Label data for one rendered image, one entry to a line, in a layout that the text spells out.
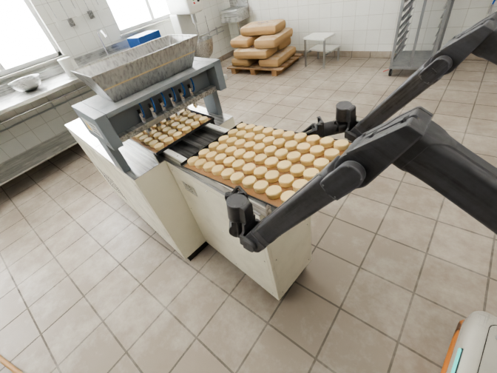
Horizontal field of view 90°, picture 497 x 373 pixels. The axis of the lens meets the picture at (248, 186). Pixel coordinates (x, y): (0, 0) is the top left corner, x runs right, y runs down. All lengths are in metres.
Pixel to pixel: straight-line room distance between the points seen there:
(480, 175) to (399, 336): 1.36
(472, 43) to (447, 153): 0.44
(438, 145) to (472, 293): 1.59
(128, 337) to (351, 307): 1.35
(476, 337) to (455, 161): 1.17
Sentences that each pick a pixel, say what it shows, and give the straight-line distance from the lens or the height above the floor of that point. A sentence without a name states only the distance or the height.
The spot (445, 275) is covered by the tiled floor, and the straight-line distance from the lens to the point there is 1.93.
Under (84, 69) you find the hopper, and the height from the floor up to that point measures 1.30.
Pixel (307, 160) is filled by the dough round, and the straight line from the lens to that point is 0.88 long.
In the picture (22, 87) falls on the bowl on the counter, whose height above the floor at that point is 0.95.
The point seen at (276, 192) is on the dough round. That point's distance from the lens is 0.78.
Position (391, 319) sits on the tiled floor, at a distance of 1.71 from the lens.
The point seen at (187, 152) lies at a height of 0.84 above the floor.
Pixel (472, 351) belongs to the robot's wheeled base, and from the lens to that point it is 1.46.
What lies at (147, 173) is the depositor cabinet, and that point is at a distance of 1.41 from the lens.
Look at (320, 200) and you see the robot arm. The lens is 0.48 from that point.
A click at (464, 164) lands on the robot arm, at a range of 0.39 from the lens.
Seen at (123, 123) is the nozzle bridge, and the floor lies 1.08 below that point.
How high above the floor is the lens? 1.55
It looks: 41 degrees down
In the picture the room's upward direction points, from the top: 14 degrees counter-clockwise
